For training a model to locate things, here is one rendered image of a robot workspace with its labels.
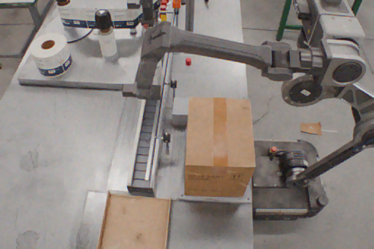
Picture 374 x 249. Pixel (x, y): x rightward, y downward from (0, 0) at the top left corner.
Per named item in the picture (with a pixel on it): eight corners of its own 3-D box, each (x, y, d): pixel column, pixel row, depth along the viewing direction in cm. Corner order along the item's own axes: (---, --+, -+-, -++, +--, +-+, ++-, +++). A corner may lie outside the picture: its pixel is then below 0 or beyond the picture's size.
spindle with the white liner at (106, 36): (104, 50, 179) (95, 6, 156) (120, 50, 179) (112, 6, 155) (100, 60, 174) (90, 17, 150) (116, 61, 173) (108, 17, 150)
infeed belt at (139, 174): (170, -20, 234) (170, -24, 231) (181, -20, 234) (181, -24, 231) (130, 190, 133) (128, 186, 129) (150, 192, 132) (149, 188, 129)
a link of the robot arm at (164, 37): (147, 47, 79) (151, 12, 82) (138, 66, 92) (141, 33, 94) (299, 76, 92) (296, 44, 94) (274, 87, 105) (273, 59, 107)
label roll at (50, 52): (79, 62, 173) (73, 42, 162) (50, 82, 164) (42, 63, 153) (60, 47, 181) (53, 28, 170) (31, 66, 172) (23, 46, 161)
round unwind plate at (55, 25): (56, 12, 203) (55, 11, 202) (100, 12, 202) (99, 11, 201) (39, 42, 184) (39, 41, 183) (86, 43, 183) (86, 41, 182)
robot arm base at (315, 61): (319, 85, 95) (332, 57, 86) (294, 84, 96) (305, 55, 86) (313, 66, 101) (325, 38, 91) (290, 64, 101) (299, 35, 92)
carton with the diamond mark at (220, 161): (187, 134, 149) (188, 96, 128) (239, 136, 148) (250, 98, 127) (184, 196, 130) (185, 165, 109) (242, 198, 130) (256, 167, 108)
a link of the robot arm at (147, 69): (161, 63, 89) (163, 28, 91) (139, 60, 88) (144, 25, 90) (149, 101, 130) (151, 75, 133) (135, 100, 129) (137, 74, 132)
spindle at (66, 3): (66, 21, 195) (54, -18, 172) (79, 21, 195) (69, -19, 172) (60, 30, 190) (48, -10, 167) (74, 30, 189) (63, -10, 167)
